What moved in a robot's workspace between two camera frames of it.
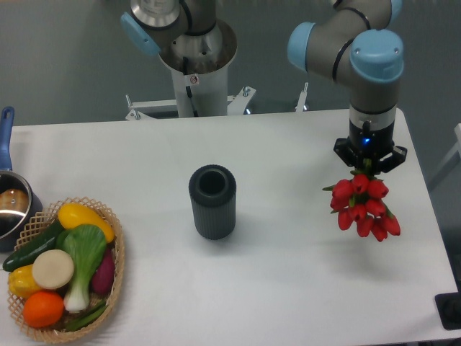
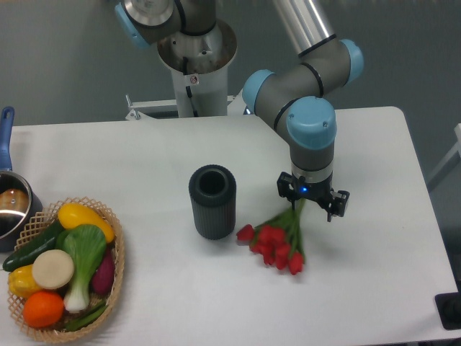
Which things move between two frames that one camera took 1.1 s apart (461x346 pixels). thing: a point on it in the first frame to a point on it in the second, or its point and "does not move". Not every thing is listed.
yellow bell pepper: [21, 282] does not move
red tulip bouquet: [360, 200] to [279, 240]
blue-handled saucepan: [19, 204] does not move
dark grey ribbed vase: [212, 192] does not move
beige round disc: [52, 269] does not move
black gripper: [364, 142] to [292, 188]
